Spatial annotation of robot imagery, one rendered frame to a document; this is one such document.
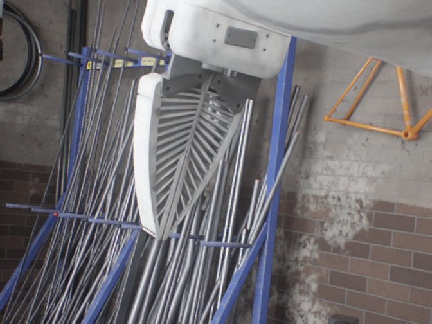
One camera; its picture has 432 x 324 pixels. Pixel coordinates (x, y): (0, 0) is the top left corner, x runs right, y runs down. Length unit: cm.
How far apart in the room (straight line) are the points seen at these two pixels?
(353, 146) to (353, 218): 34
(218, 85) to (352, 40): 26
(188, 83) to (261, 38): 6
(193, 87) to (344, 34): 26
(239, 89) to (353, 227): 327
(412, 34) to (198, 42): 23
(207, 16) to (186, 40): 2
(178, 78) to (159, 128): 4
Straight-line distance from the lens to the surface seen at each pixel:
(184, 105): 56
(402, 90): 362
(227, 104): 58
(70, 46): 575
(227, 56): 54
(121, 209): 455
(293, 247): 408
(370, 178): 379
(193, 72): 54
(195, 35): 52
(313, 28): 30
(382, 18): 29
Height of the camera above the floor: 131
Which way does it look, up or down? 2 degrees up
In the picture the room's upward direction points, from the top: 6 degrees clockwise
